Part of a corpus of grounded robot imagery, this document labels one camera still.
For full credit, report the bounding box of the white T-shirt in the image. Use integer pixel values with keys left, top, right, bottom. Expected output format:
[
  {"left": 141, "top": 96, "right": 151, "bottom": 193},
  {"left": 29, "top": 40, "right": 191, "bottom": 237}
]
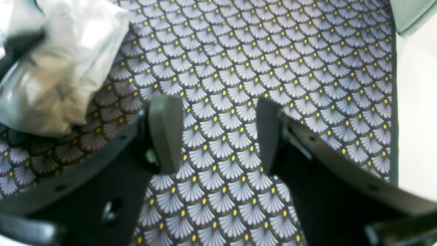
[{"left": 0, "top": 0, "right": 131, "bottom": 137}]

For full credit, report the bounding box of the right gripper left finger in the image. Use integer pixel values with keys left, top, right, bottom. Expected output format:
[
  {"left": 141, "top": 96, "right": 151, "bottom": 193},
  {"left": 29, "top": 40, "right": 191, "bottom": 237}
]
[{"left": 1, "top": 95, "right": 184, "bottom": 246}]

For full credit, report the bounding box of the grey plastic bin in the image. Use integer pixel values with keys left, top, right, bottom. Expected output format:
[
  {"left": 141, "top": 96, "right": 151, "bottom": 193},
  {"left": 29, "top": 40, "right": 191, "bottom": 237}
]
[{"left": 390, "top": 0, "right": 437, "bottom": 36}]

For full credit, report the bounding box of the patterned blue table cloth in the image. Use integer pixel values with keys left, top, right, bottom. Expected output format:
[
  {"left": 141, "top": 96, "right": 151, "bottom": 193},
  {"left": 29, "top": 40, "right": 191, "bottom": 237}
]
[{"left": 1, "top": 0, "right": 398, "bottom": 246}]

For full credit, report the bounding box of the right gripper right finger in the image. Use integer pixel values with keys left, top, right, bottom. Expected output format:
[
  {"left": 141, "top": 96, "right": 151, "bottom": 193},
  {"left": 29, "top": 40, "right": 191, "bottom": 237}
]
[{"left": 256, "top": 98, "right": 437, "bottom": 246}]

